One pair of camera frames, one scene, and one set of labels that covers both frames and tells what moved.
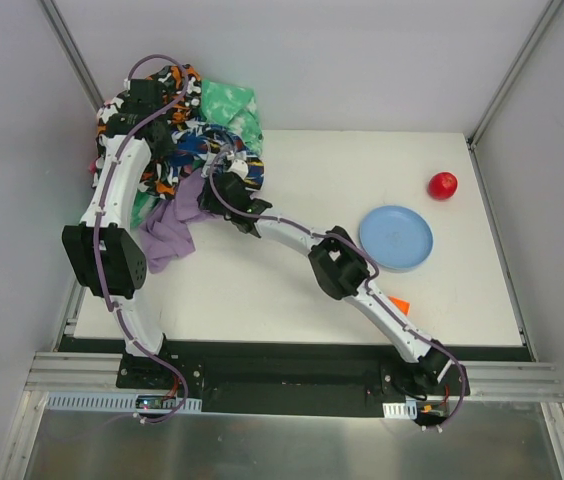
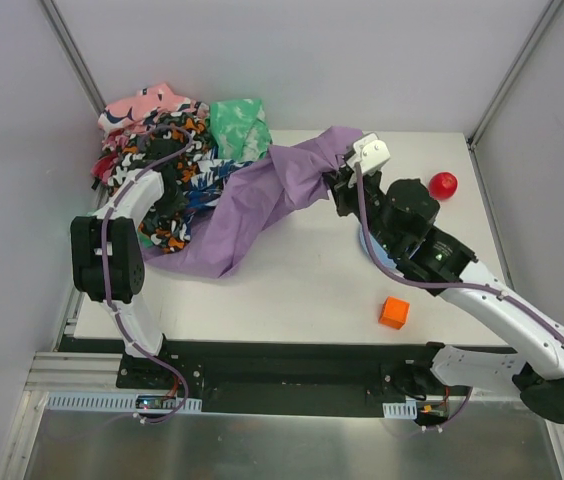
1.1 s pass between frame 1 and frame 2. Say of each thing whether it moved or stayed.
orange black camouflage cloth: moved
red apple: stayed
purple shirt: moved
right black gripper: moved
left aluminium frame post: stayed
